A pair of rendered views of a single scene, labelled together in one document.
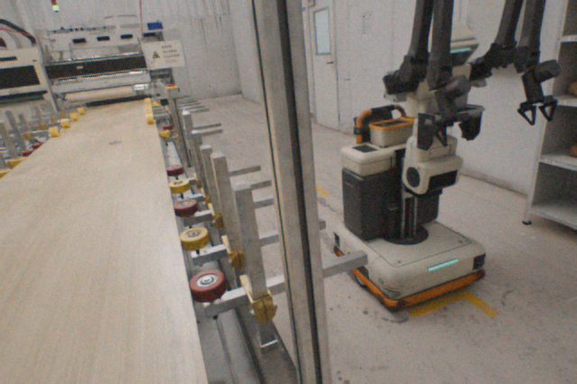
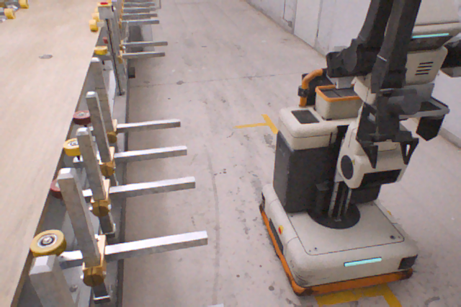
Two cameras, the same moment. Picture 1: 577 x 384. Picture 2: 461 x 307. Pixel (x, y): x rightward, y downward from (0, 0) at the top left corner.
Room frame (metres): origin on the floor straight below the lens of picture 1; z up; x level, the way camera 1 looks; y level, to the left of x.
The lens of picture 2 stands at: (0.31, -0.25, 1.59)
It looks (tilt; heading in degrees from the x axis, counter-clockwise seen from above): 33 degrees down; 7
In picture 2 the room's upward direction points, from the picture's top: 1 degrees counter-clockwise
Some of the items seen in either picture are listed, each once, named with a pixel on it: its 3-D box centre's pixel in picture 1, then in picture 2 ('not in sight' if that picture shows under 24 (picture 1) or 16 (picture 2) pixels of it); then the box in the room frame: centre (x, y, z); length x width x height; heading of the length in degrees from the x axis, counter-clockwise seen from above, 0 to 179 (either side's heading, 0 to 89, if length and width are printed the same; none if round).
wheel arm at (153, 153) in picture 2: (229, 191); (132, 156); (1.45, 0.26, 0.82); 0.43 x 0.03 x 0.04; 108
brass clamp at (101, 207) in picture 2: (218, 214); (101, 197); (1.17, 0.26, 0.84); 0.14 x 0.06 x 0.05; 18
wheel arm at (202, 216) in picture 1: (242, 207); (130, 191); (1.21, 0.18, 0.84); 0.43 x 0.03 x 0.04; 108
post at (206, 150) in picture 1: (218, 210); (99, 195); (1.14, 0.25, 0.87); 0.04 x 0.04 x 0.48; 18
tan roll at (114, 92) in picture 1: (117, 92); not in sight; (5.10, 2.15, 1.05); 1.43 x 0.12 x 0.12; 108
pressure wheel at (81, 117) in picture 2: (177, 177); (85, 125); (1.62, 0.52, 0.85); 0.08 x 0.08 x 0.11
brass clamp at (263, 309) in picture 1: (257, 296); not in sight; (0.69, 0.10, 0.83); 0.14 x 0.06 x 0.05; 18
